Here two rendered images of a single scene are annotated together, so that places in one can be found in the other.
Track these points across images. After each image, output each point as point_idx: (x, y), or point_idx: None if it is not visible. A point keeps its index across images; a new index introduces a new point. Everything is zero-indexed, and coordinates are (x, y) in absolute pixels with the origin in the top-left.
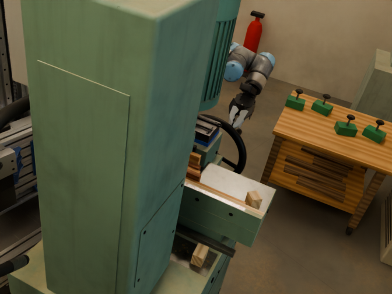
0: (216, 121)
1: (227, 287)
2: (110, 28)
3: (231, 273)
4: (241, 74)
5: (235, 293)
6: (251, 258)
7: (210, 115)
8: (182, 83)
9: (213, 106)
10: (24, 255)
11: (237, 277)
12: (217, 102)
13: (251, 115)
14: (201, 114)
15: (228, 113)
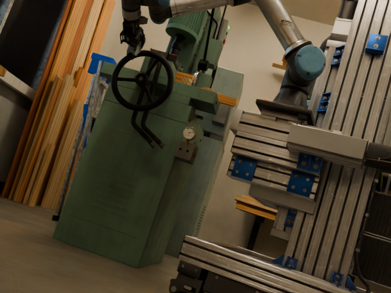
0: (154, 49)
1: (22, 238)
2: None
3: (15, 239)
4: (149, 13)
5: (14, 234)
6: None
7: (157, 53)
8: None
9: (166, 32)
10: None
11: (7, 236)
12: (165, 30)
13: (120, 39)
14: (163, 56)
15: (142, 46)
